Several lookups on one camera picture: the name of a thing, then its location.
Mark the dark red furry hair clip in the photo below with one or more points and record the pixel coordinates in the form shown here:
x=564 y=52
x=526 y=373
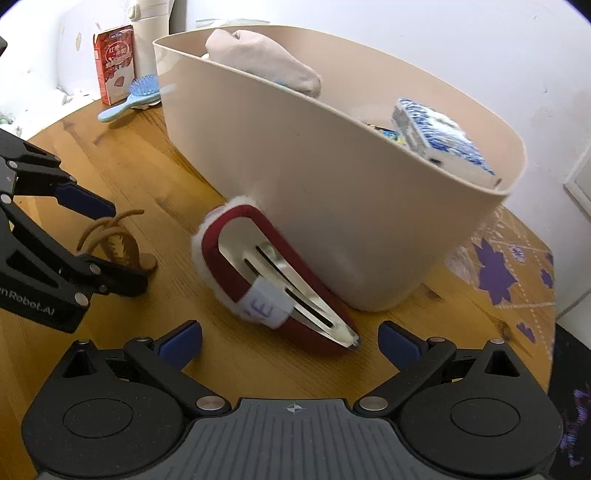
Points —
x=231 y=286

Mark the white wall switch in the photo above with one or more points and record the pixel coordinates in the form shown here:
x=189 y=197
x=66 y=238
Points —
x=579 y=184

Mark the blue white packet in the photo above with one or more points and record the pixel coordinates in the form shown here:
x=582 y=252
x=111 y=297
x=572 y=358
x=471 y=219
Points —
x=438 y=134

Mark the blue hairbrush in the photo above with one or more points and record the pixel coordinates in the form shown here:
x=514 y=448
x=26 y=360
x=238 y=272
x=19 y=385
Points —
x=138 y=90

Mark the red carton box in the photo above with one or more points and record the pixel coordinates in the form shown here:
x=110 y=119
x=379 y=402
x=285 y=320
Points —
x=115 y=64

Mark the colourful long box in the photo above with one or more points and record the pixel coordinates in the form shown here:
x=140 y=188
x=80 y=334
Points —
x=383 y=134

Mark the black tablet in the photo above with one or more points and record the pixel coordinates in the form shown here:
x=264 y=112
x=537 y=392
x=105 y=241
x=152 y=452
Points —
x=575 y=406

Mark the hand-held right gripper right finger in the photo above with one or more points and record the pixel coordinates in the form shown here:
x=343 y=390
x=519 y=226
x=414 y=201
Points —
x=397 y=346

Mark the pink sock purple print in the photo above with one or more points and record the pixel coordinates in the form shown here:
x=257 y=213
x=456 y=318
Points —
x=263 y=55

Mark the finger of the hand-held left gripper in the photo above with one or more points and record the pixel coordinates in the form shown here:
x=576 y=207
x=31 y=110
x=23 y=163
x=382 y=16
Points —
x=115 y=279
x=85 y=203

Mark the beige plastic bin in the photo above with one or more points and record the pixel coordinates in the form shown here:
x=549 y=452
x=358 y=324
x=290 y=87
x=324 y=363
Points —
x=323 y=194

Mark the white thermos bottle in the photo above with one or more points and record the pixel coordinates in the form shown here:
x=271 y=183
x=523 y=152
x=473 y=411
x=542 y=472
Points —
x=152 y=32

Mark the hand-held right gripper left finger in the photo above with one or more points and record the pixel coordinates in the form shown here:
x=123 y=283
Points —
x=184 y=344

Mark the wooden desk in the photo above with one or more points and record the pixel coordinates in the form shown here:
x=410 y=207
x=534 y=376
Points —
x=138 y=184

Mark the purple flower table mat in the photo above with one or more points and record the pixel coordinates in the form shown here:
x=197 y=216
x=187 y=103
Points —
x=498 y=272

